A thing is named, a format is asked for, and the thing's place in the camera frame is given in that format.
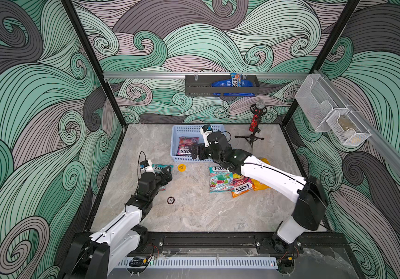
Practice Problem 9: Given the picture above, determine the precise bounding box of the pink Fox's candy bag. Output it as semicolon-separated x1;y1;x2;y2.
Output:
176;137;199;156

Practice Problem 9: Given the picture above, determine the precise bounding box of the light blue perforated plastic basket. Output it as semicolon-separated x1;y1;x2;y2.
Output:
170;124;212;163

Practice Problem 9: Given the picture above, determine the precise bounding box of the green Fox's candy bag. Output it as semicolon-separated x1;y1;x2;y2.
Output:
209;166;234;193

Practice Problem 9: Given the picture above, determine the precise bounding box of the orange Fox's candy bag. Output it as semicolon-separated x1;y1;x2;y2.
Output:
232;174;253;198

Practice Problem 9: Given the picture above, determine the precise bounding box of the yellow candy bag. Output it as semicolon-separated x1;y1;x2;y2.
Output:
251;158;269;191

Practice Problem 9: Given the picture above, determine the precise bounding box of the teal Fox's candy bag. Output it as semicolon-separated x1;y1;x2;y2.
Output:
152;164;174;174

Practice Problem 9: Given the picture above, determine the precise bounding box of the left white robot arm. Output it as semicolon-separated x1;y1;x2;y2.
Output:
58;160;173;279

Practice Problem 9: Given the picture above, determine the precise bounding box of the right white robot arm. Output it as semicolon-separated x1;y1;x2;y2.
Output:
189;129;327;254

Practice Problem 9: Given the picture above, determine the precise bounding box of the yellow round sticker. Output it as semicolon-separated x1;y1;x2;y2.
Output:
177;164;187;172

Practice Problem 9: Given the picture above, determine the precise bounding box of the red microphone on tripod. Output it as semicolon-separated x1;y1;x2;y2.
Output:
235;100;267;153

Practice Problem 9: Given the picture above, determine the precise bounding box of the blue package in shelf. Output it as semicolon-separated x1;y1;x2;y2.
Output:
211;79;255;96

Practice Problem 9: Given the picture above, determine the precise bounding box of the small snack packet in shelf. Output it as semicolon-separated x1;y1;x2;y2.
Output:
231;73;242;87

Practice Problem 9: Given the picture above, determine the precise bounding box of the small clear bin with contents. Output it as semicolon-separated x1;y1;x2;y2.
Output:
326;109;371;146

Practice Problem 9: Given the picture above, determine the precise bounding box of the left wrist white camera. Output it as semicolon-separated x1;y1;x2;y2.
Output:
139;159;155;173

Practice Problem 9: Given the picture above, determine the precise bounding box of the wrist white camera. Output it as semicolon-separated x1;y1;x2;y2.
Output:
201;124;213;148
139;159;155;173

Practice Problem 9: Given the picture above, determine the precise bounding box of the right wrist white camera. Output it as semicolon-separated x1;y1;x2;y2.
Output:
201;124;213;148

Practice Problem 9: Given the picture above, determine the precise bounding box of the black wall shelf tray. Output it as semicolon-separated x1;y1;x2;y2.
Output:
185;74;260;96

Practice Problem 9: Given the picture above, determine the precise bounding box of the white slotted cable duct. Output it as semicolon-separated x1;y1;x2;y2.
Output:
116;256;279;270

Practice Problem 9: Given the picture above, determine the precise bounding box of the clear plastic wall bin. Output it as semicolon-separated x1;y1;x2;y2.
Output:
295;74;339;133

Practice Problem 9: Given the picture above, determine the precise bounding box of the aluminium rail back wall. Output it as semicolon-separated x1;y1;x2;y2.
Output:
103;71;308;80

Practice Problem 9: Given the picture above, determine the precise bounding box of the aluminium rail wall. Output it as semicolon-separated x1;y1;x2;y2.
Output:
313;70;400;177
103;71;308;80

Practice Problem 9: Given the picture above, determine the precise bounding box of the aluminium rail right wall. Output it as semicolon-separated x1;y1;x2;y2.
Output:
313;70;400;177

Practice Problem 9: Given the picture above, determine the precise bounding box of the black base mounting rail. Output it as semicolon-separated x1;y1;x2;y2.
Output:
74;231;352;257

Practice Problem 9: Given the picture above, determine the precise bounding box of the black corner frame post left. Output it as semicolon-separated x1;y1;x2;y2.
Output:
61;0;128;128

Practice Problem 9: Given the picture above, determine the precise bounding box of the black corner frame post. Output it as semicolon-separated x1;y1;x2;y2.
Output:
61;0;128;128
280;0;360;129

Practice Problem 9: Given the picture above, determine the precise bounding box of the black corner frame post right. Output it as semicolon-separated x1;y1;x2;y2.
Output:
280;0;360;129

